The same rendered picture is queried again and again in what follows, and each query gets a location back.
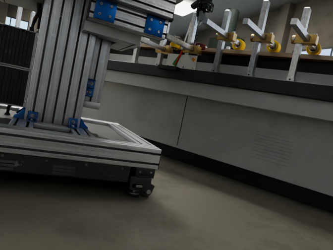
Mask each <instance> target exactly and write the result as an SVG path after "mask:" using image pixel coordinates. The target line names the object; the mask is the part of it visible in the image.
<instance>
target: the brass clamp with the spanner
mask: <svg viewBox="0 0 333 250"><path fill-rule="evenodd" d="M193 47H194V49H193V51H189V50H187V49H185V50H183V51H182V52H183V53H184V52H187V53H191V54H197V55H200V54H201V49H202V48H201V47H199V46H193Z"/></svg>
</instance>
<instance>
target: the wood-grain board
mask: <svg viewBox="0 0 333 250"><path fill-rule="evenodd" d="M140 48H143V49H155V48H153V47H150V46H148V45H146V44H141V47H140ZM181 50H182V49H181V46H180V48H179V49H176V50H175V51H181ZM216 50H217V49H216V48H205V50H201V51H202V53H208V54H216ZM251 53H252V51H248V50H233V49H224V50H223V55H234V56H247V57H250V56H251ZM292 56H293V53H279V52H263V51H259V55H258V57H260V58H273V59H286V60H291V59H292ZM300 61H312V62H325V63H333V56H325V55H310V54H301V57H300Z"/></svg>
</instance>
